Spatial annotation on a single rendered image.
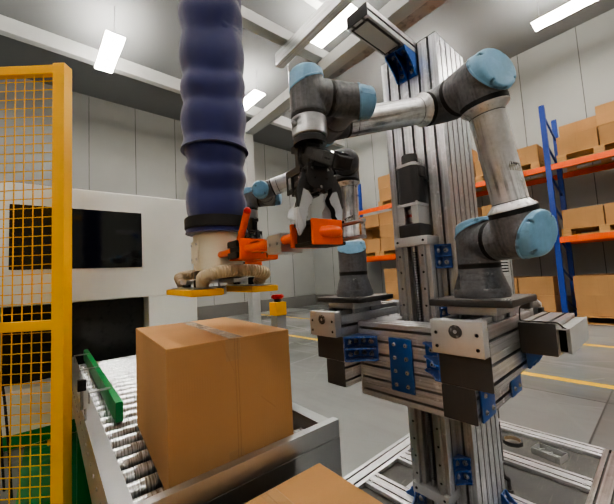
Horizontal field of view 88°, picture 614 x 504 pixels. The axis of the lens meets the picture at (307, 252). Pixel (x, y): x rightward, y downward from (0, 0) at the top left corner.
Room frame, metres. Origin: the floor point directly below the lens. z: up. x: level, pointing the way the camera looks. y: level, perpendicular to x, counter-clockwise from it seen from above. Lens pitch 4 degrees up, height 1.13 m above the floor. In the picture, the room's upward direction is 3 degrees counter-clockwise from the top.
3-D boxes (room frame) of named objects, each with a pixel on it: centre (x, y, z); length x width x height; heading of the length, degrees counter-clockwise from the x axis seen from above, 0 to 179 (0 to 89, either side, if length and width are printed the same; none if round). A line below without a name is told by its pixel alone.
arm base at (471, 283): (0.97, -0.52, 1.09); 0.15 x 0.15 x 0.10
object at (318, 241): (0.65, -0.02, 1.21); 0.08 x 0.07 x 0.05; 35
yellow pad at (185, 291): (1.09, 0.40, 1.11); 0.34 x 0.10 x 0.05; 35
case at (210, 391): (1.26, 0.42, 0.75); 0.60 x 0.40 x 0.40; 35
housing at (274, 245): (0.77, 0.05, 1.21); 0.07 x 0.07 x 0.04; 35
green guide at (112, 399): (2.00, 1.37, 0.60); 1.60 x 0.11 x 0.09; 39
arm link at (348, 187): (1.47, -0.21, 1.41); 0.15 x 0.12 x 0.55; 173
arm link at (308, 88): (0.66, -0.02, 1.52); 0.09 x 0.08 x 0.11; 108
